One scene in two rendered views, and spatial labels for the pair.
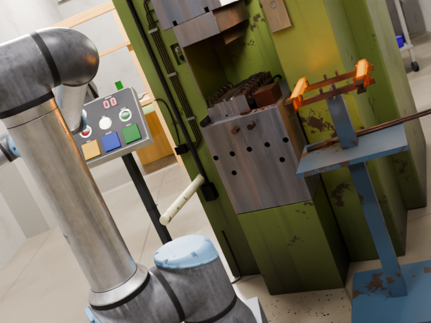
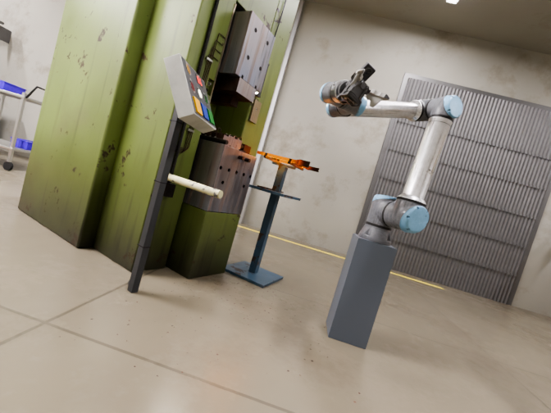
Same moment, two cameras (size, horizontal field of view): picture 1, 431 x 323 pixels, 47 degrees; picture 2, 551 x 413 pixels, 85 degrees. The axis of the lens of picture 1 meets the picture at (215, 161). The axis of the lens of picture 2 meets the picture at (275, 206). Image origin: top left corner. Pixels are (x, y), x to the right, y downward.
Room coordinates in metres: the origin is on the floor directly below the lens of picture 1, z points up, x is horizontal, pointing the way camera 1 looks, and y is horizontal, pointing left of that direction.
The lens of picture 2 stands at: (1.73, 1.94, 0.74)
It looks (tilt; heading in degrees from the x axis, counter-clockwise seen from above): 4 degrees down; 270
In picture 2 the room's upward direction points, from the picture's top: 16 degrees clockwise
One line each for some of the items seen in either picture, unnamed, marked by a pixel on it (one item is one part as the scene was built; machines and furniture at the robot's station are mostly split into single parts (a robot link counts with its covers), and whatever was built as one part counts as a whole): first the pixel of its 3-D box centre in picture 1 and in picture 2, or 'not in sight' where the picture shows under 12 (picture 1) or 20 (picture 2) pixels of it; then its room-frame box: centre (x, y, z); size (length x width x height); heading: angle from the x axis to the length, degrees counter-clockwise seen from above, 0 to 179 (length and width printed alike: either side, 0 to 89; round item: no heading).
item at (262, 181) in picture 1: (271, 140); (205, 174); (2.31, -0.29, 0.69); 0.56 x 0.38 x 0.45; 151
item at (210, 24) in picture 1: (213, 22); (223, 88); (2.33, -0.24, 1.32); 0.42 x 0.20 x 0.10; 151
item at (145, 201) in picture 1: (156, 218); (157, 193); (2.34, 0.39, 0.54); 0.04 x 0.04 x 1.08; 61
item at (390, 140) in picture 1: (351, 147); (275, 192); (1.77, -0.50, 0.70); 0.40 x 0.30 x 0.02; 67
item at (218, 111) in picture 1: (242, 94); (210, 137); (2.33, -0.24, 0.96); 0.42 x 0.20 x 0.09; 151
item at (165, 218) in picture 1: (183, 198); (192, 185); (2.23, 0.21, 0.62); 0.44 x 0.05 x 0.05; 151
